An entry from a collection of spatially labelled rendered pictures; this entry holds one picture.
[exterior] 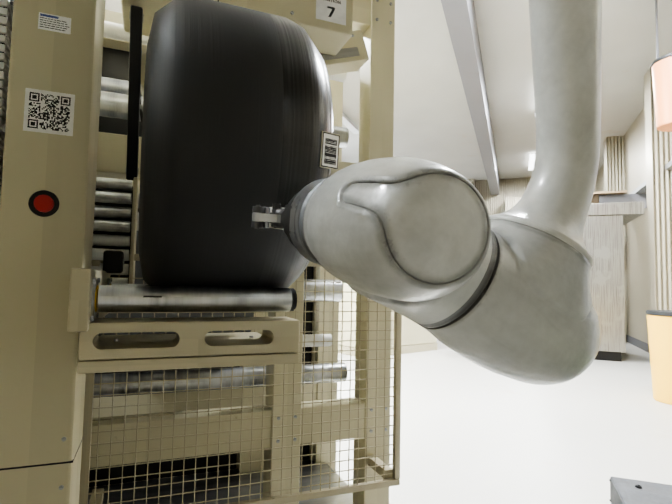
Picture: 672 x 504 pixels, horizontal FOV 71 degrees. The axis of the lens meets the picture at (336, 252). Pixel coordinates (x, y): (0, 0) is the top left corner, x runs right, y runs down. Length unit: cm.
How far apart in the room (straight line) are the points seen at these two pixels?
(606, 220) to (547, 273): 662
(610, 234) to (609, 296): 80
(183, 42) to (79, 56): 25
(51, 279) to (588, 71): 84
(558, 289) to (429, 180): 17
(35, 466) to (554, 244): 87
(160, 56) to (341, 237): 57
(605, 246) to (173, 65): 652
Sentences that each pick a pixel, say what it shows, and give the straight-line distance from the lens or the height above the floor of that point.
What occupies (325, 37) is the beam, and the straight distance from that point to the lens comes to 148.
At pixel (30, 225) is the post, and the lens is 95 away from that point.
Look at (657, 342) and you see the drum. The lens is 476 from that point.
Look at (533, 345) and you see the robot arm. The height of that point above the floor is 89.
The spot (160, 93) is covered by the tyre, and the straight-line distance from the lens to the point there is 79.
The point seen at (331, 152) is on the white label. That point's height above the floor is 115.
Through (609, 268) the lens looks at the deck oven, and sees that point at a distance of 698.
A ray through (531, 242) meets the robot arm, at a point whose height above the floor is 97.
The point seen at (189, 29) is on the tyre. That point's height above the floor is 133.
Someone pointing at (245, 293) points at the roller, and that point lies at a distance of 87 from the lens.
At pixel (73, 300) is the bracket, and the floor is 90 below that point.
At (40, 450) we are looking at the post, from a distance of 99.
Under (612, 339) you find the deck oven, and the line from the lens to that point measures 701.
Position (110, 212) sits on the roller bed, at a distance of 135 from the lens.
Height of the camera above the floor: 94
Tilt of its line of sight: 4 degrees up
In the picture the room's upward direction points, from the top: 1 degrees clockwise
